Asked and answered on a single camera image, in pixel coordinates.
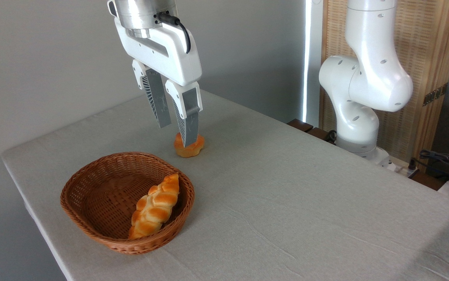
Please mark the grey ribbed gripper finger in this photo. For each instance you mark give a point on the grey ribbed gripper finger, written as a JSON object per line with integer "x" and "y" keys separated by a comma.
{"x": 157, "y": 101}
{"x": 188, "y": 125}

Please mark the grey tablecloth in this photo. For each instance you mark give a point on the grey tablecloth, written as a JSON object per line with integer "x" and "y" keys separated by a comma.
{"x": 287, "y": 195}

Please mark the brown wicker basket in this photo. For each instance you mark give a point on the brown wicker basket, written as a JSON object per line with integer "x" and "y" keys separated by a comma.
{"x": 99, "y": 195}

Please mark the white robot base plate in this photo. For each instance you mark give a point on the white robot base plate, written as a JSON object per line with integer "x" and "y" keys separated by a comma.
{"x": 390, "y": 162}

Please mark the white vertical frame strip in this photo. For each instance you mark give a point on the white vertical frame strip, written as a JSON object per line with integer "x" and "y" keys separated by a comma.
{"x": 311, "y": 58}

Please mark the braided golden bread loaf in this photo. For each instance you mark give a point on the braided golden bread loaf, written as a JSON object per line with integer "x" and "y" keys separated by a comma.
{"x": 154, "y": 207}

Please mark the dark metal screen hinge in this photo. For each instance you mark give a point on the dark metal screen hinge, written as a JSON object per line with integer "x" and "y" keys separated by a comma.
{"x": 435, "y": 95}

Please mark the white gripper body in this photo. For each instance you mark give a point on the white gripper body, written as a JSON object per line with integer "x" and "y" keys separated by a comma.
{"x": 170, "y": 58}

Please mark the dark brown wooden furniture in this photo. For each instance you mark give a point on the dark brown wooden furniture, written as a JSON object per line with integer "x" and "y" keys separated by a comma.
{"x": 306, "y": 128}

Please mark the round orange bread bun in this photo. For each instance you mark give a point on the round orange bread bun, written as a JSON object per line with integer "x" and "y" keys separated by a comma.
{"x": 194, "y": 150}

